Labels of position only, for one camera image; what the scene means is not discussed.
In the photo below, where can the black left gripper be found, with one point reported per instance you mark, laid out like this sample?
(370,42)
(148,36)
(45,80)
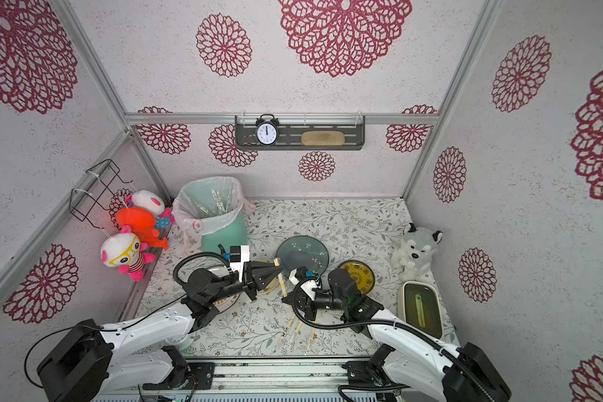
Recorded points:
(258,278)

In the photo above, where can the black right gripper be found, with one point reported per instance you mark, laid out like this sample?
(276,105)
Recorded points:
(306,290)

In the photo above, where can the disposable chopsticks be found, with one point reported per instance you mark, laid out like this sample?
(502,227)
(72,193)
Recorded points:
(280,277)
(311,339)
(297,331)
(287,328)

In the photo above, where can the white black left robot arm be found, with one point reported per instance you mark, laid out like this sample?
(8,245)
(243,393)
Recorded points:
(92,359)

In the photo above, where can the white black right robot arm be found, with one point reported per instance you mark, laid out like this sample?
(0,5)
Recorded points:
(407,357)

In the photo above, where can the small pale yellow plate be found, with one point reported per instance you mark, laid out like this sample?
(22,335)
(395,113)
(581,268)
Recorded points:
(271,286)

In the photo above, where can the white orange patterned plate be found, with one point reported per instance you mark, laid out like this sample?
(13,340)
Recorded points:
(228,301)

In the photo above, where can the dark green glass plate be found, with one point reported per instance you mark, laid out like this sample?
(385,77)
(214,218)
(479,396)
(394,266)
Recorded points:
(303,251)

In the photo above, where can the yellow black patterned plate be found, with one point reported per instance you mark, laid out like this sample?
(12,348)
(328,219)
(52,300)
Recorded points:
(361,273)

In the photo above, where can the green trash bin with bag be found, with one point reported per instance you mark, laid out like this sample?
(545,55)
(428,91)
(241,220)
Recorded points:
(211,214)

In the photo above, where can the white green rectangular tray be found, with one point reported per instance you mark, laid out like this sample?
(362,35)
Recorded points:
(418,305)

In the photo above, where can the grey husky plush toy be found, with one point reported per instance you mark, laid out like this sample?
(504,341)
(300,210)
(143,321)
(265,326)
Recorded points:
(414,254)

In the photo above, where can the red plush toy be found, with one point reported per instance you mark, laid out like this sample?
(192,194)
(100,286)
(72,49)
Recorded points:
(142,224)

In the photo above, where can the white plush with yellow glasses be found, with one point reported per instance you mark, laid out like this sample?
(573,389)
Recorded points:
(126,252)

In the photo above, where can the black alarm clock on shelf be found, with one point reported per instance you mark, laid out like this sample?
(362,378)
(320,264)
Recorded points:
(267,129)

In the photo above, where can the wooden brush on shelf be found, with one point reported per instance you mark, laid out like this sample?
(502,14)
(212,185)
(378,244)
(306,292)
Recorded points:
(323,139)

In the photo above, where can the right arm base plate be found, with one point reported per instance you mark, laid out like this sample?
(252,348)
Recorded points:
(369,373)

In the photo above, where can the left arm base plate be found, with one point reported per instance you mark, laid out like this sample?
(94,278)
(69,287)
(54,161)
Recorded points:
(199,376)

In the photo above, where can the grey wall shelf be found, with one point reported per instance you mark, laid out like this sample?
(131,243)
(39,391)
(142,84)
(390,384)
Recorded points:
(290,134)

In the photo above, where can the black wire wall basket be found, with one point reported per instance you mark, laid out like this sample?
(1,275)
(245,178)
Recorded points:
(105,191)

